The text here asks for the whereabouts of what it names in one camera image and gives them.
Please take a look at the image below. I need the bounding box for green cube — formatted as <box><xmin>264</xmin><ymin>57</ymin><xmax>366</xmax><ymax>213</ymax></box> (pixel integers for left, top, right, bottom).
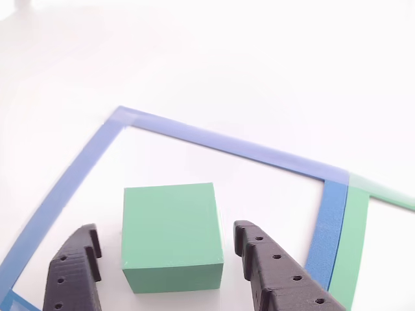
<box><xmin>121</xmin><ymin>182</ymin><xmax>225</xmax><ymax>295</ymax></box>

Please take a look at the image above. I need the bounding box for blue tape square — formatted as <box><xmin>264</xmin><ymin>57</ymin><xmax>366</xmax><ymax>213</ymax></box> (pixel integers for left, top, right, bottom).
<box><xmin>0</xmin><ymin>105</ymin><xmax>351</xmax><ymax>311</ymax></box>

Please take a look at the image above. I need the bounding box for green tape square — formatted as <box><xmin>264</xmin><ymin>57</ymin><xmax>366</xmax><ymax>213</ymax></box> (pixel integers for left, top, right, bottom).
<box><xmin>328</xmin><ymin>173</ymin><xmax>415</xmax><ymax>311</ymax></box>

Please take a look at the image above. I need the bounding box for white post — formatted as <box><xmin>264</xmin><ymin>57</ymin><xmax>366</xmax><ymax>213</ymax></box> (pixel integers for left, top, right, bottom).
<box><xmin>12</xmin><ymin>0</ymin><xmax>34</xmax><ymax>12</ymax></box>

